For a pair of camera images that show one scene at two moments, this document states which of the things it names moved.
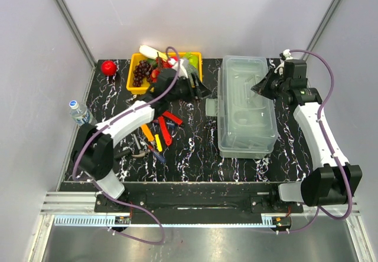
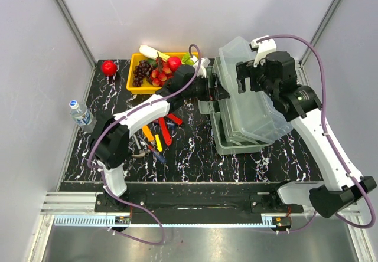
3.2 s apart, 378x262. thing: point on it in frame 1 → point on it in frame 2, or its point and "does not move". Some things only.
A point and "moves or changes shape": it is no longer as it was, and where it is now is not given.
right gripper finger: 267,92 → 241,85
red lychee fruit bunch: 160,64 does not move
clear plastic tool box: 247,122 moves or changes shape
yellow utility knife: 159,146 does not move
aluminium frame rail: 71,203 does not move
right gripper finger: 264,84 → 245,69
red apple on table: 108,68 does not move
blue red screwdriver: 157,154 does not move
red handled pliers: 166,134 does not move
